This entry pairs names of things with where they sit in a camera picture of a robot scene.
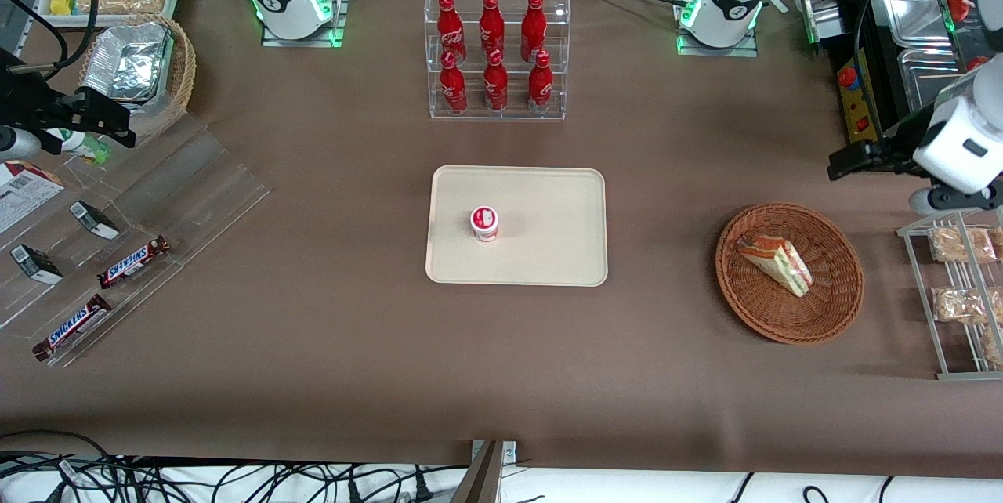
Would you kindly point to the Snickers chocolate bar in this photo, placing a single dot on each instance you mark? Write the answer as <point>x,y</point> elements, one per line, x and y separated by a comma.
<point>133,262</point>
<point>72,327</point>

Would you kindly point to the triangular sandwich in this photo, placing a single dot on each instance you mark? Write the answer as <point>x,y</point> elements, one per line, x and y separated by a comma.
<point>776,264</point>

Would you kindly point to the red white yogurt cup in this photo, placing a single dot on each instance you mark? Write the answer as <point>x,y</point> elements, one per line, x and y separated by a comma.
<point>484,222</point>

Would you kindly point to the silver foil pack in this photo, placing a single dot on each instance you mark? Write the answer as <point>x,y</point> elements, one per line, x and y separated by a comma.
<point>129,64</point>

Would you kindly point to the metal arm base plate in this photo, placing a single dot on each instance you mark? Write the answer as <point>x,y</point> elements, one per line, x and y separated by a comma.
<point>338,13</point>
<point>717,51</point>

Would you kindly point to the green white drink bottle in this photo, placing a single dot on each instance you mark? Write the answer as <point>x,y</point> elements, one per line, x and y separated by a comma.
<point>86,146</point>

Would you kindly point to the small black white box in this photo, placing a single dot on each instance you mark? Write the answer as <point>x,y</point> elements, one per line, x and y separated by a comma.
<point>94,219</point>
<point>35,264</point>

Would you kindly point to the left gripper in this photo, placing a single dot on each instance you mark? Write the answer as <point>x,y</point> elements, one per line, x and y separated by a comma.
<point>894,153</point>

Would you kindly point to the beige plastic tray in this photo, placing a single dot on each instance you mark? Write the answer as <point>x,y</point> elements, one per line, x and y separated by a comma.
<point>548,244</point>

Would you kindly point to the brown table cover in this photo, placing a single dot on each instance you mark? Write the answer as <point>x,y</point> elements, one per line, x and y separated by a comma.
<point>313,378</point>

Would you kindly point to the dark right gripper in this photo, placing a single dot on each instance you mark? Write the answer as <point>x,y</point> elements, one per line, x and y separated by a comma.
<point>23,105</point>

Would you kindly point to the red cola bottle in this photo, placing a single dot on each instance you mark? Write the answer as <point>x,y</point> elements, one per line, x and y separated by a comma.
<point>540,88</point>
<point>495,86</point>
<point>453,88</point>
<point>450,25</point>
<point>491,21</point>
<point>534,25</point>

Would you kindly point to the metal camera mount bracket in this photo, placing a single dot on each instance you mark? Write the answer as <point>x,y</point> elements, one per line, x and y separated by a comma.
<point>482,479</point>

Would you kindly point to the round brown wicker basket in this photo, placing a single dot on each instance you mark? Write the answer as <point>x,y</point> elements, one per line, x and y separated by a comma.
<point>831,284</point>

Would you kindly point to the clear bag of pastry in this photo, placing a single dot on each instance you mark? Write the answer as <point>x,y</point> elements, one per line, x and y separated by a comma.
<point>993,346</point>
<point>997,240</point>
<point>960,244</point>
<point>964,305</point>

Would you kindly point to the tan wicker basket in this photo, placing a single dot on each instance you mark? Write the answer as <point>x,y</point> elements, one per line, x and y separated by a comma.
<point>182,72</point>

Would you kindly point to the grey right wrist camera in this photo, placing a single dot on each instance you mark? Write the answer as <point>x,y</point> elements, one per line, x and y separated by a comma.
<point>16,144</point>

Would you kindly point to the red white carton box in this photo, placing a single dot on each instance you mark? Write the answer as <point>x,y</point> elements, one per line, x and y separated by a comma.
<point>23,193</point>

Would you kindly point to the black hot food case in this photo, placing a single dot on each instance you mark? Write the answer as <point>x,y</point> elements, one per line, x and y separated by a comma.
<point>870,95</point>

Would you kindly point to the clear acrylic stepped stand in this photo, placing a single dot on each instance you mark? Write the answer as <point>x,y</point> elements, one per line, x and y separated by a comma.
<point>204,189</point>

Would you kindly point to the clear acrylic bottle rack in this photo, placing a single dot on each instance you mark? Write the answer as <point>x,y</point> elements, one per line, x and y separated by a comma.
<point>509,107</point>

